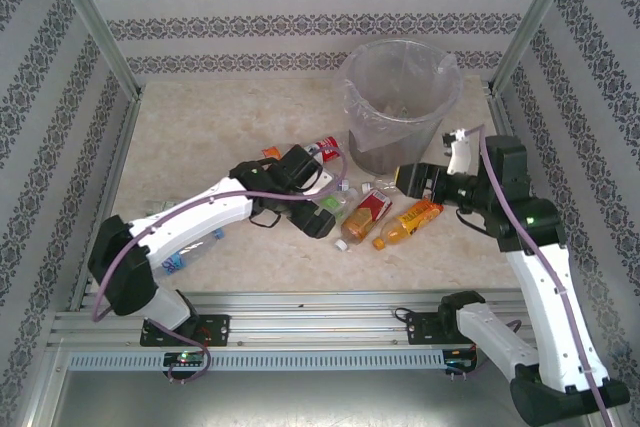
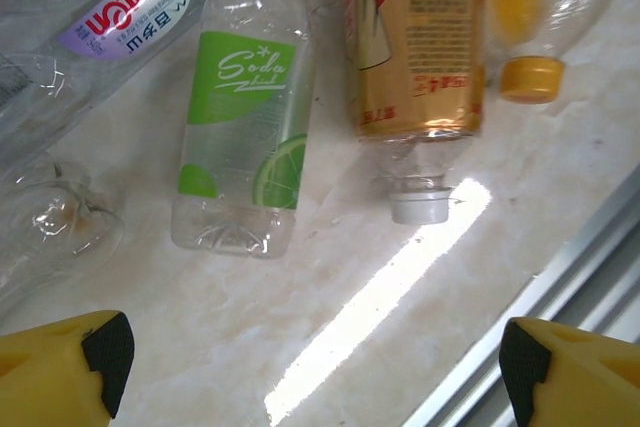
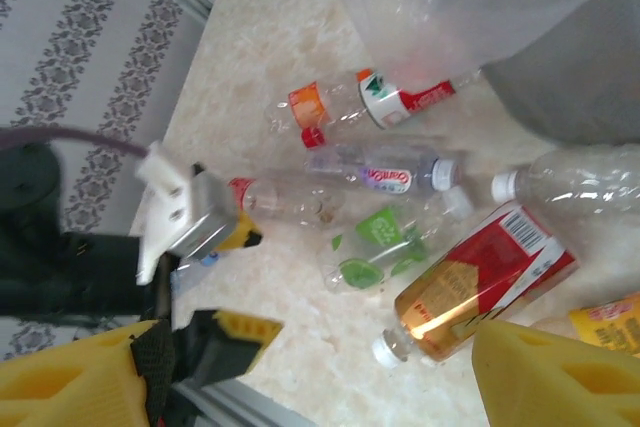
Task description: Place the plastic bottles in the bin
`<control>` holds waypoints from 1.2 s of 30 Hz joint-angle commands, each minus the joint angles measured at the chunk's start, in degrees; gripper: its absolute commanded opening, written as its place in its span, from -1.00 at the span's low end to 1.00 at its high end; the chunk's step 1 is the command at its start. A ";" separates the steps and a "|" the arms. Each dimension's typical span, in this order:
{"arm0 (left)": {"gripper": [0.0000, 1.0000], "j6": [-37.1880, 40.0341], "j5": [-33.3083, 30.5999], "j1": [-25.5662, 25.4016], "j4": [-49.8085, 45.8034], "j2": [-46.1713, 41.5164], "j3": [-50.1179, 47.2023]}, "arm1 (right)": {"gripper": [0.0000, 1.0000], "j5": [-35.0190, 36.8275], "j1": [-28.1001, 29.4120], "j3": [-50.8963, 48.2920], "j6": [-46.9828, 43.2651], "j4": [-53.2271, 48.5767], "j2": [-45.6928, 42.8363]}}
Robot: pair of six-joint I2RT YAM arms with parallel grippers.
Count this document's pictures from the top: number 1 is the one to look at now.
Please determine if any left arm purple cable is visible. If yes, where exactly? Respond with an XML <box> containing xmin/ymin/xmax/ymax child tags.
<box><xmin>91</xmin><ymin>145</ymin><xmax>350</xmax><ymax>384</ymax></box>

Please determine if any clear bottle white cap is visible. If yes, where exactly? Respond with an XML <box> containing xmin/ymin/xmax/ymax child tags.
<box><xmin>360</xmin><ymin>175</ymin><xmax>400</xmax><ymax>194</ymax></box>

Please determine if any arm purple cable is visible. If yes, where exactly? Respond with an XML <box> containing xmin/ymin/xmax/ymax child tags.
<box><xmin>91</xmin><ymin>145</ymin><xmax>350</xmax><ymax>384</ymax></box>
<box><xmin>462</xmin><ymin>124</ymin><xmax>616</xmax><ymax>427</ymax></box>

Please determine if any aluminium frame post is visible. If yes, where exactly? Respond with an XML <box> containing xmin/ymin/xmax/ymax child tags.
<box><xmin>488</xmin><ymin>0</ymin><xmax>587</xmax><ymax>96</ymax></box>
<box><xmin>42</xmin><ymin>0</ymin><xmax>144</xmax><ymax>101</ymax></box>

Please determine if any small circuit board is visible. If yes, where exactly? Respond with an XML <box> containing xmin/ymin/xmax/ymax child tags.
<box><xmin>163</xmin><ymin>351</ymin><xmax>207</xmax><ymax>367</ymax></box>
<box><xmin>446</xmin><ymin>348</ymin><xmax>479</xmax><ymax>376</ymax></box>

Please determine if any wide aluminium base rail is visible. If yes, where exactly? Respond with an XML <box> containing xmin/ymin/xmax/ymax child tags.
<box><xmin>47</xmin><ymin>289</ymin><xmax>539</xmax><ymax>352</ymax></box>

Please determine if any clear plastic bin liner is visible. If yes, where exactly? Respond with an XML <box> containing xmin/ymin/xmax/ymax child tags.
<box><xmin>334</xmin><ymin>37</ymin><xmax>465</xmax><ymax>154</ymax></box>

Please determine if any grey slotted cable duct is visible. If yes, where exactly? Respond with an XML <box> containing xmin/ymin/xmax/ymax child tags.
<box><xmin>67</xmin><ymin>349</ymin><xmax>447</xmax><ymax>372</ymax></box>

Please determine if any red label bottle orange cap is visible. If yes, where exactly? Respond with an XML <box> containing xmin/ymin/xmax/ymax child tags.
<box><xmin>263</xmin><ymin>134</ymin><xmax>343</xmax><ymax>164</ymax></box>

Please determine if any orange juice bottle orange cap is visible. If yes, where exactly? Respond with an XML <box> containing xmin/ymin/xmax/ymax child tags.
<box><xmin>371</xmin><ymin>198</ymin><xmax>445</xmax><ymax>252</ymax></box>

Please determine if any grey metal mesh bin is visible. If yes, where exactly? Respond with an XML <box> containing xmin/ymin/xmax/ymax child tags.
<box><xmin>344</xmin><ymin>39</ymin><xmax>464</xmax><ymax>177</ymax></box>

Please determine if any amber tea bottle red label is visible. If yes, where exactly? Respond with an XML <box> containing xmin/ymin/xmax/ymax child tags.
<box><xmin>333</xmin><ymin>188</ymin><xmax>393</xmax><ymax>252</ymax></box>

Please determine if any clear bottle blue cap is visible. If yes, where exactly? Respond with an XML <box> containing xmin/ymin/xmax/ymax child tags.
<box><xmin>152</xmin><ymin>228</ymin><xmax>226</xmax><ymax>277</ymax></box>

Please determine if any small bottle green label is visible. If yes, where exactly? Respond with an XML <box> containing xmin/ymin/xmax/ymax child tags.
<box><xmin>319</xmin><ymin>187</ymin><xmax>360</xmax><ymax>222</ymax></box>

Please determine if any grey metal base panel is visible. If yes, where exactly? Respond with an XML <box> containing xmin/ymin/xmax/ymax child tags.
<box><xmin>49</xmin><ymin>370</ymin><xmax>601</xmax><ymax>427</ymax></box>

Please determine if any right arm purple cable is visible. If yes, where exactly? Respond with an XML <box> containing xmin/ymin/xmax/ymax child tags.
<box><xmin>462</xmin><ymin>124</ymin><xmax>616</xmax><ymax>427</ymax></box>

